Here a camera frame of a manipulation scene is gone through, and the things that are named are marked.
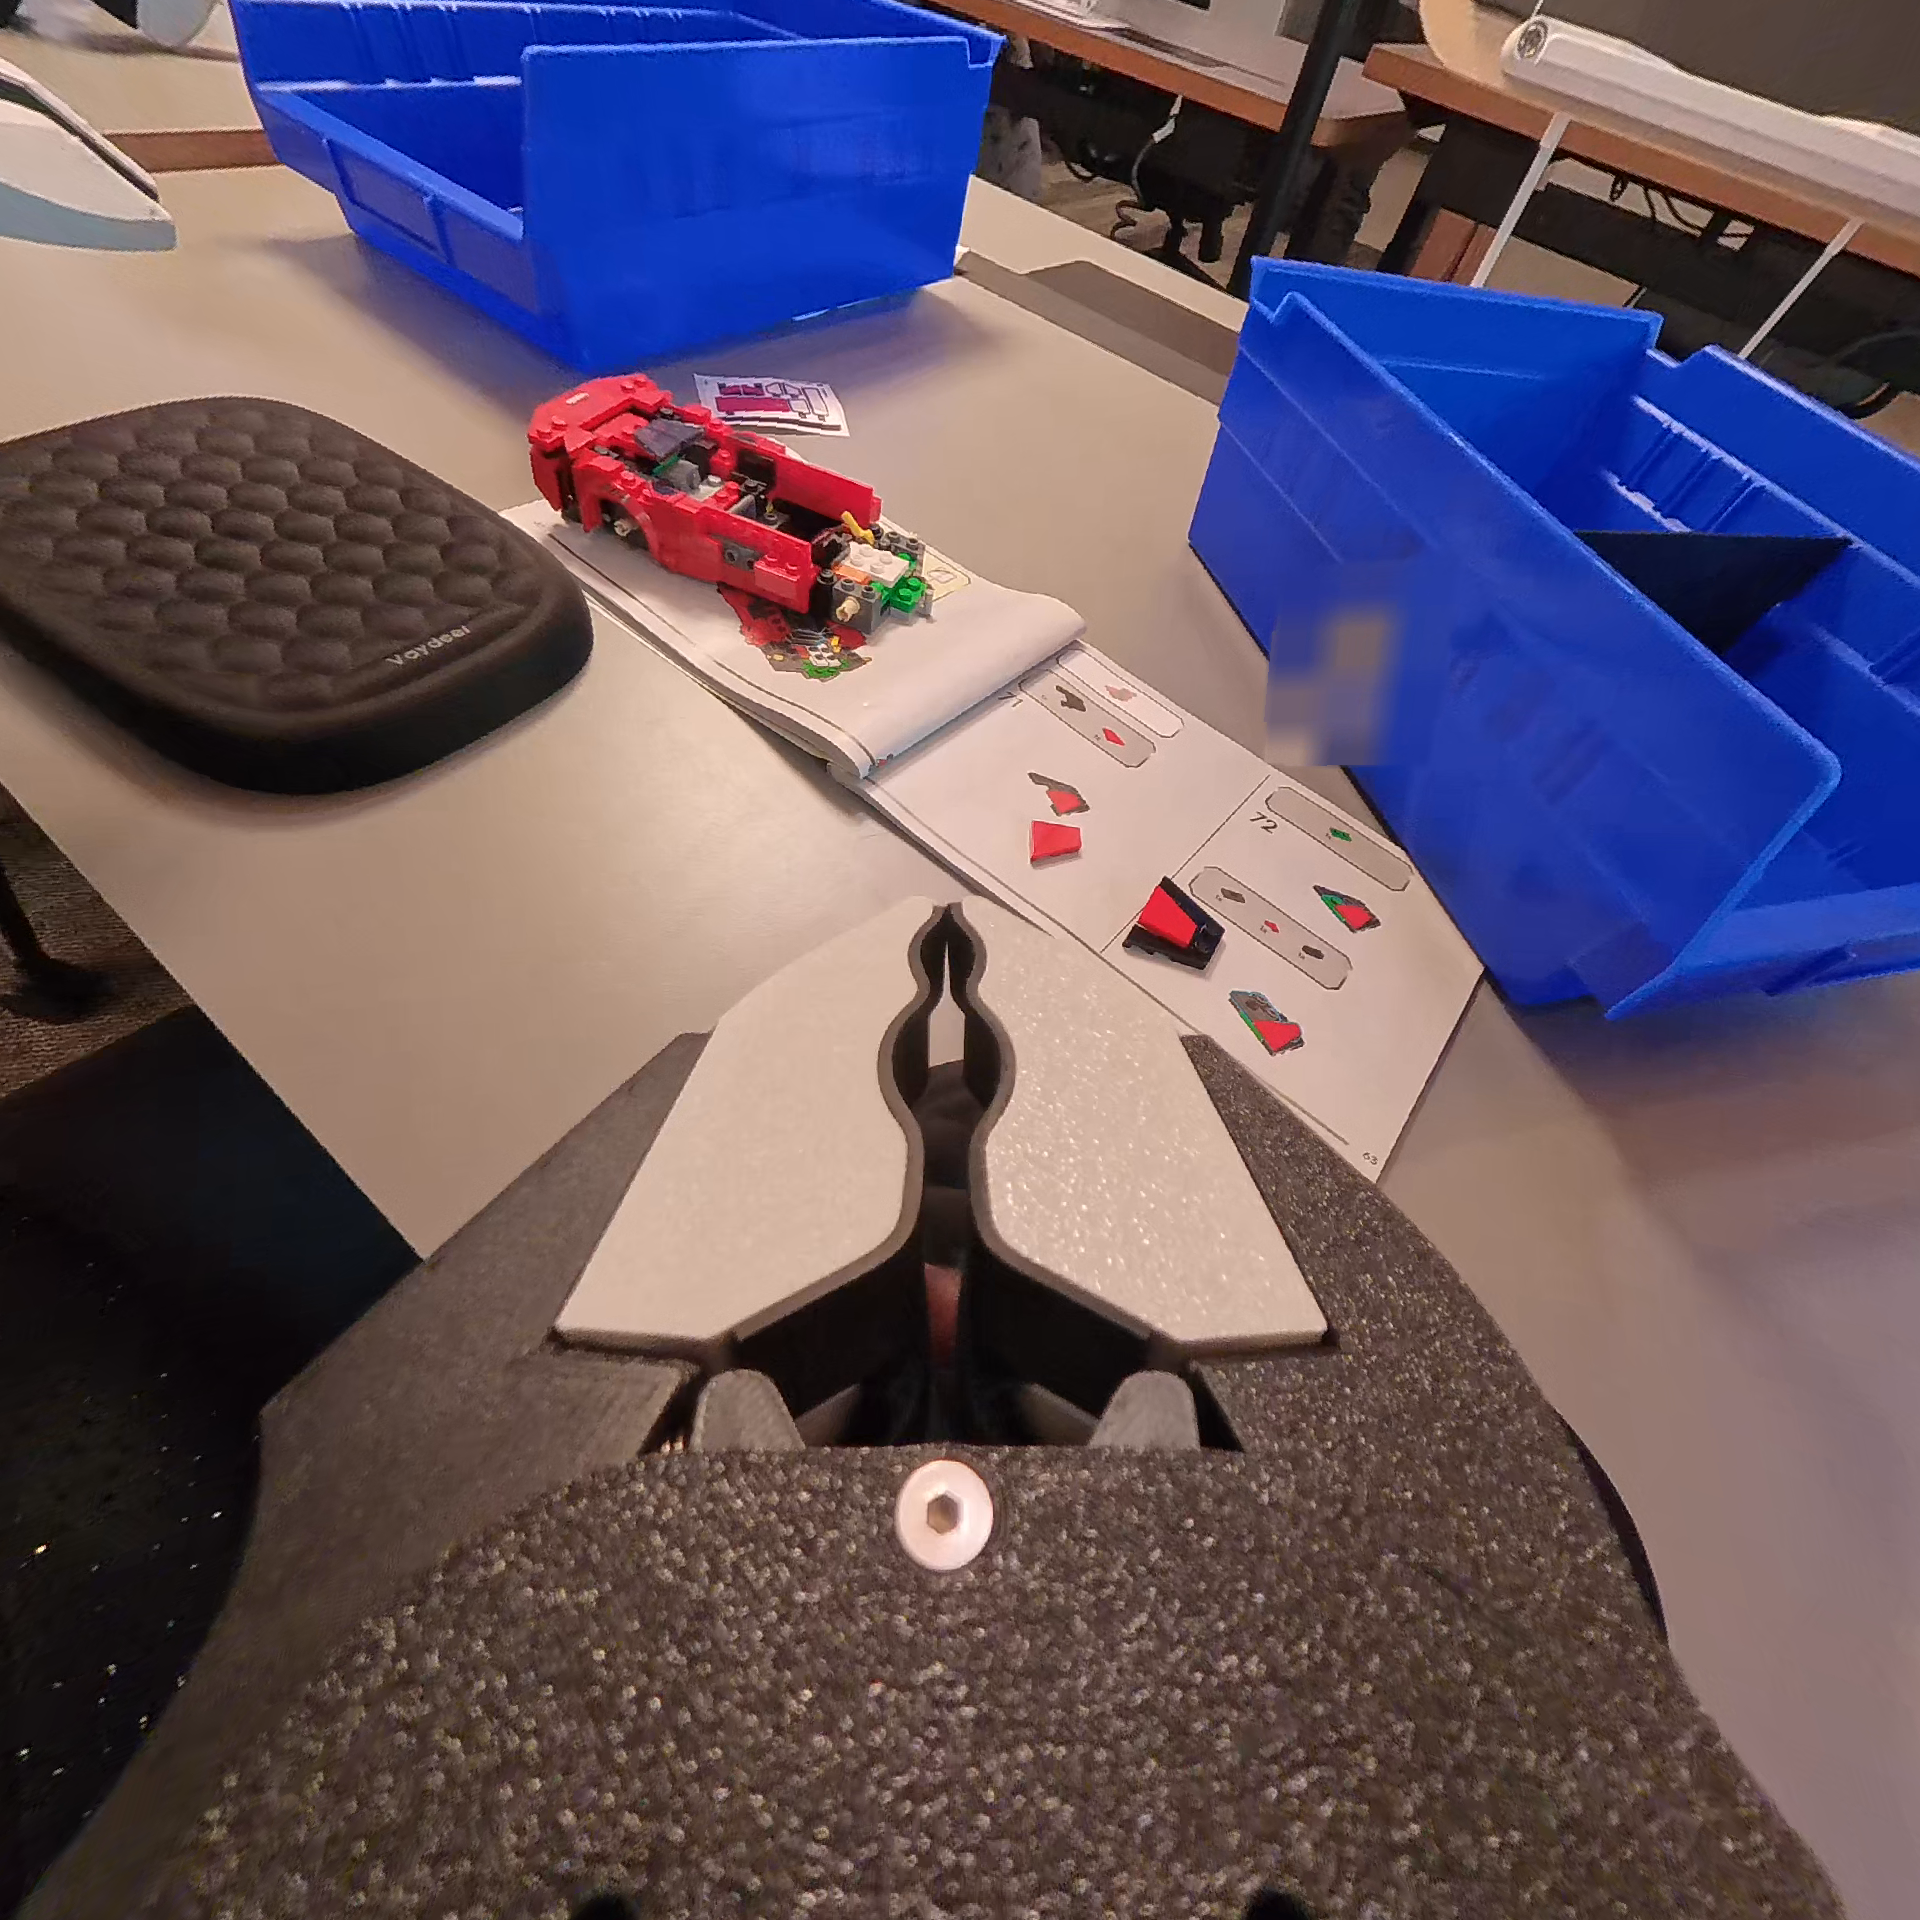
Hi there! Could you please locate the white display stand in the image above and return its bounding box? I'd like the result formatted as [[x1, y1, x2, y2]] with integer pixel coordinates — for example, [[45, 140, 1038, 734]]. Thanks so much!
[[1478, 10, 1920, 361]]

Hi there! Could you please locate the blue plastic bin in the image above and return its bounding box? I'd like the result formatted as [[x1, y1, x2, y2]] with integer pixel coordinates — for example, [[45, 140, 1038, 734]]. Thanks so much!
[[1190, 255, 1920, 1023], [229, 0, 1009, 375]]

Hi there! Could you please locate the black and red lego piece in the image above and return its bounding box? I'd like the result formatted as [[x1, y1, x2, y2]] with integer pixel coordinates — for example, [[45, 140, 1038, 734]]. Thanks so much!
[[1122, 881, 1227, 966]]

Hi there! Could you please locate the black bin divider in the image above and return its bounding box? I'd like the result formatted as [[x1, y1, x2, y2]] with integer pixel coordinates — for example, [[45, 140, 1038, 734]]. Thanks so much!
[[1575, 527, 1856, 649]]

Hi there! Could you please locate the red lego car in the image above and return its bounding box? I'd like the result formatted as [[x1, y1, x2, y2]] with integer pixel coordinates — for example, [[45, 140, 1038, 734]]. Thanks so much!
[[527, 375, 935, 629]]

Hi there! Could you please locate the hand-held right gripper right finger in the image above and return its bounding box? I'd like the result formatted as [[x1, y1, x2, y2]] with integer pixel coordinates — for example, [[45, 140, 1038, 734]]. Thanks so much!
[[949, 895, 1333, 1352]]

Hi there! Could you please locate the black tripod pole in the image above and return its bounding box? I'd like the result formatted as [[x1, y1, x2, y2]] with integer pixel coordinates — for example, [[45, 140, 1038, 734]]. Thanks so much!
[[1233, 0, 1360, 294]]

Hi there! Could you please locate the dark table cable flap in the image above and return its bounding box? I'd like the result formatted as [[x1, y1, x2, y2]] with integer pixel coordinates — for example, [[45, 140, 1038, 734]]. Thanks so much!
[[961, 255, 1256, 405]]

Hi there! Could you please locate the black padded wrist rest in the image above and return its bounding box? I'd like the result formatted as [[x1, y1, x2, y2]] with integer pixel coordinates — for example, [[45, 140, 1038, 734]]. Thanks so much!
[[0, 397, 597, 798]]

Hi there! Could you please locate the lego sticker sheet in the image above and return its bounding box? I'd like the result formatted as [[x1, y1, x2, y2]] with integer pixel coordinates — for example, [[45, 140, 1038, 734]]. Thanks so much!
[[694, 372, 853, 440]]

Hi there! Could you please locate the black office chair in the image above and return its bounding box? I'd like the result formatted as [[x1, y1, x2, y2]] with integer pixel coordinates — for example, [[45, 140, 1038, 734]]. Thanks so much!
[[1119, 111, 1256, 279]]

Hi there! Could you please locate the lego instruction booklet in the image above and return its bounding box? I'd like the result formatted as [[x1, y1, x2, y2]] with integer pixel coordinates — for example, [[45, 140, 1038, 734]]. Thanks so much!
[[504, 502, 1489, 1186]]

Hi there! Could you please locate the wooden desk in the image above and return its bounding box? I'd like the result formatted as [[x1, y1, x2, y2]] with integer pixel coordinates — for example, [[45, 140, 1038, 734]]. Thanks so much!
[[930, 0, 1413, 153], [1365, 45, 1920, 368]]

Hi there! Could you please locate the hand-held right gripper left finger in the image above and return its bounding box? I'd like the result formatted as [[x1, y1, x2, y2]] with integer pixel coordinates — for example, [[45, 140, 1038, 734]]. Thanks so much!
[[552, 895, 961, 1364]]

